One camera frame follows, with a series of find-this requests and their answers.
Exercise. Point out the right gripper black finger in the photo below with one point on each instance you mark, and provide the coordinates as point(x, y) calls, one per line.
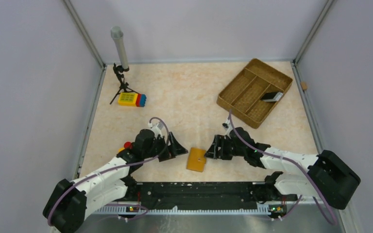
point(224, 156)
point(212, 152)

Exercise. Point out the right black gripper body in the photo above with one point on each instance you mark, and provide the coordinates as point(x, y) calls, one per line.
point(227, 145)

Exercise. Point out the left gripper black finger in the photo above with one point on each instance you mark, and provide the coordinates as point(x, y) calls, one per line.
point(175, 147)
point(165, 157)

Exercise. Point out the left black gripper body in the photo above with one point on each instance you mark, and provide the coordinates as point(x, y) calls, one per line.
point(160, 145)

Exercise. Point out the yellow leather card holder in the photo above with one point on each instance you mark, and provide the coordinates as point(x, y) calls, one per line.
point(196, 160)

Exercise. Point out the black credit card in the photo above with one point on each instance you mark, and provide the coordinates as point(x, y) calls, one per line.
point(271, 96)

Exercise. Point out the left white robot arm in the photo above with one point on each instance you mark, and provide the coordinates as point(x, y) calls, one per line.
point(72, 202)

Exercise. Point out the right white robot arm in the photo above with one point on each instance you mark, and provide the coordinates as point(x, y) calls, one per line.
point(323, 175)

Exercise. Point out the grey silver cards in tray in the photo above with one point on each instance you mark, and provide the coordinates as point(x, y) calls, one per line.
point(279, 96)

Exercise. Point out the red yellow button toy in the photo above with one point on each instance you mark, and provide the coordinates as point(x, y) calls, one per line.
point(127, 147)

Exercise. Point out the woven brown divided tray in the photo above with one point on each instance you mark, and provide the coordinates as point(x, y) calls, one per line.
point(243, 95)

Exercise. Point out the red blue toy bricks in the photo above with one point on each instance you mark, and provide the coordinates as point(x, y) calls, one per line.
point(141, 100)

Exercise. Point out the yellow toy brick block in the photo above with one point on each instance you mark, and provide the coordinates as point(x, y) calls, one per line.
point(128, 99)

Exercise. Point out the small black tripod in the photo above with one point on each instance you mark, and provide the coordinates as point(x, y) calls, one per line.
point(124, 86)

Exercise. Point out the small wooden block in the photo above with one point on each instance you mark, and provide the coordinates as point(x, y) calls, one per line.
point(304, 86)

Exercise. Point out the grey cylinder on tripod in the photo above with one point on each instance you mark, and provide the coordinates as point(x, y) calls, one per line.
point(117, 36)

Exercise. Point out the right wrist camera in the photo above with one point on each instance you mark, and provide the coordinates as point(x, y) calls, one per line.
point(227, 126)

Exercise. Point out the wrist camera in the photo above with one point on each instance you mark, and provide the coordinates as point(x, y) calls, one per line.
point(156, 128)
point(227, 126)

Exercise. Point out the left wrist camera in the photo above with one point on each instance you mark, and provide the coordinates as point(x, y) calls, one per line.
point(156, 128)

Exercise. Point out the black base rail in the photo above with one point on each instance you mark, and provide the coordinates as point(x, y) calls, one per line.
point(203, 195)

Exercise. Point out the grey slotted cable duct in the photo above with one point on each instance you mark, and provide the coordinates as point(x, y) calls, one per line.
point(120, 210)

